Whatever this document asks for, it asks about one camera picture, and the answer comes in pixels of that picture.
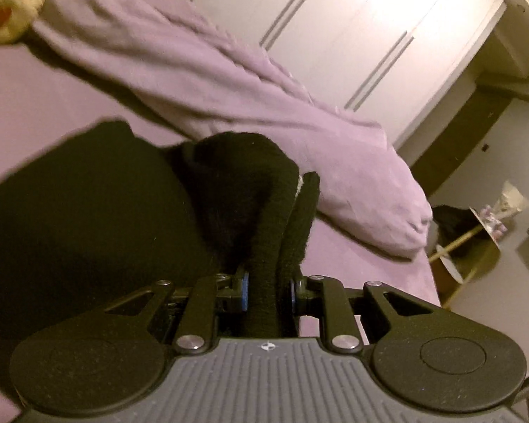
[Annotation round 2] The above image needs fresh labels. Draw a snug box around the yellow-legged side table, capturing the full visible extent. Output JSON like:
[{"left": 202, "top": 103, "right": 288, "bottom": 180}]
[{"left": 427, "top": 207, "right": 504, "bottom": 310}]

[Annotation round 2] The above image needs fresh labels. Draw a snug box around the dark cloth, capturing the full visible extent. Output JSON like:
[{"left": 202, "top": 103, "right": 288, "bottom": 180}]
[{"left": 432, "top": 205, "right": 481, "bottom": 259}]

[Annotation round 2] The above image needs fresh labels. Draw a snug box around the black knit garment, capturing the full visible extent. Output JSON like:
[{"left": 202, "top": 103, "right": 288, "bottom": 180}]
[{"left": 0, "top": 119, "right": 322, "bottom": 406}]

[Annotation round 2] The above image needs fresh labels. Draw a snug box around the white wardrobe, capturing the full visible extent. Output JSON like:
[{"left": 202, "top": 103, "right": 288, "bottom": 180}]
[{"left": 152, "top": 0, "right": 509, "bottom": 154}]

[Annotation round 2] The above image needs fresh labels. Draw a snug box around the purple bed sheet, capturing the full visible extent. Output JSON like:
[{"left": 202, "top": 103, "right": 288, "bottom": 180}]
[{"left": 0, "top": 39, "right": 442, "bottom": 406}]

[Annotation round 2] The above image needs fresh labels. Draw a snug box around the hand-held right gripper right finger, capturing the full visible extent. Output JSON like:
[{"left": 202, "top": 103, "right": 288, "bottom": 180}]
[{"left": 290, "top": 275, "right": 435, "bottom": 356}]

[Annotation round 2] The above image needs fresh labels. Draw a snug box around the dark door frame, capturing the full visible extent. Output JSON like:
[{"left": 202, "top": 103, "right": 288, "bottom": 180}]
[{"left": 410, "top": 90, "right": 512, "bottom": 200}]

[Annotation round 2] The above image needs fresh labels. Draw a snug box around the purple duvet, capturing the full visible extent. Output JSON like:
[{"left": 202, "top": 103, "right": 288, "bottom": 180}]
[{"left": 29, "top": 0, "right": 434, "bottom": 260}]

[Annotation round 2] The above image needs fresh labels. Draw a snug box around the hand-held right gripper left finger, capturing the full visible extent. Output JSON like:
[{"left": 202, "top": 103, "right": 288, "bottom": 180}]
[{"left": 104, "top": 263, "right": 251, "bottom": 356}]

